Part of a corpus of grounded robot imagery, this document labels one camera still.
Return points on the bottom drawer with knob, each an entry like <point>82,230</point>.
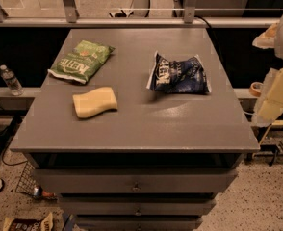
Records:
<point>150,223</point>

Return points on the brown snack bag on floor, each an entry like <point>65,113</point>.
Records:
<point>20,224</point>

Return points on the roll of tape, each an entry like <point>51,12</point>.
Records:
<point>255,89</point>

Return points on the wire mesh basket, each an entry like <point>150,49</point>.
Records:
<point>27,184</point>

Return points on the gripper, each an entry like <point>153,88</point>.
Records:
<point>269,103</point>

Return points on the drawer with knob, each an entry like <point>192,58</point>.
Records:
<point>137,206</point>
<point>150,223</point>
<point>135,180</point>

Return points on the black stand leg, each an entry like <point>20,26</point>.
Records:
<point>8,133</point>

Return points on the yellow sponge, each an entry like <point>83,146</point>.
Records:
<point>94,102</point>

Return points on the green jalapeno chip bag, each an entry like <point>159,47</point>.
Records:
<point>82,63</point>

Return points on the grey drawer cabinet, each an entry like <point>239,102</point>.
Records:
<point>148,130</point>

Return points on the clear plastic water bottle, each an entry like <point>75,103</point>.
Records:
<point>11,80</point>

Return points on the metal railing frame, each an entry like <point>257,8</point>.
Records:
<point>136,13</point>

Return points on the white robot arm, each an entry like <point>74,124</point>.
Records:
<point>278,42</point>

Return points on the top drawer with knob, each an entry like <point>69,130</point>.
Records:
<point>135,180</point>

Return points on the middle drawer with knob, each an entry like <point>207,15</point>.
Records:
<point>137,206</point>

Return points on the blue chip bag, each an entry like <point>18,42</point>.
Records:
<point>187,76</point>

